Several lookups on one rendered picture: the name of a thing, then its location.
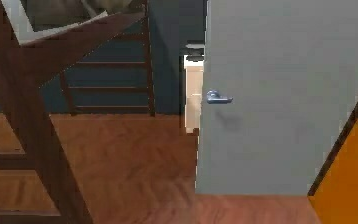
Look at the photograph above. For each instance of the olive green blanket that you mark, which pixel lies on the olive green blanket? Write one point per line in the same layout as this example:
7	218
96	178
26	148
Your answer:
60	13

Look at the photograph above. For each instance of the white mattress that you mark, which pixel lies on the white mattress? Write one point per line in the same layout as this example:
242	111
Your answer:
20	30

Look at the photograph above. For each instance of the grey room door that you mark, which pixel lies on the grey room door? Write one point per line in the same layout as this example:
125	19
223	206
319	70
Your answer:
270	100

